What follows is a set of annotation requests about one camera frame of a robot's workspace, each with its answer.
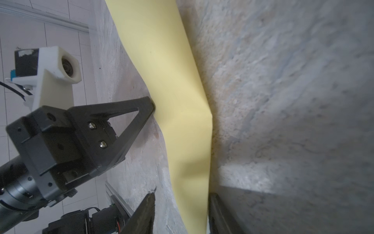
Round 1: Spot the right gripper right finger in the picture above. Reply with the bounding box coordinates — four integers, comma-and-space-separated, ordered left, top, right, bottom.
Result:
208, 193, 243, 234

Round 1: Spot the aluminium mounting rail frame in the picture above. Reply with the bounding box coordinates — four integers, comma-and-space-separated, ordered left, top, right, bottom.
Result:
105, 181, 134, 218

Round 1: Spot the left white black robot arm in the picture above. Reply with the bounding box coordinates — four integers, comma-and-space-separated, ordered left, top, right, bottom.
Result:
1, 97, 155, 233

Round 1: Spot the yellow square paper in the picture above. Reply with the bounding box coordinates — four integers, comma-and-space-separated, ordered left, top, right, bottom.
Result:
106, 1, 213, 234

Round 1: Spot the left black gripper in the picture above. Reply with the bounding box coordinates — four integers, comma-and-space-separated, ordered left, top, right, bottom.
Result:
5, 97, 155, 202

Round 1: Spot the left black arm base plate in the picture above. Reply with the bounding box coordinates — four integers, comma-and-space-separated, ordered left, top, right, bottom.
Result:
42, 204, 130, 234

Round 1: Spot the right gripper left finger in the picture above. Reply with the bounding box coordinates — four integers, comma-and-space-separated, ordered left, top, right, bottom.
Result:
120, 192, 155, 234

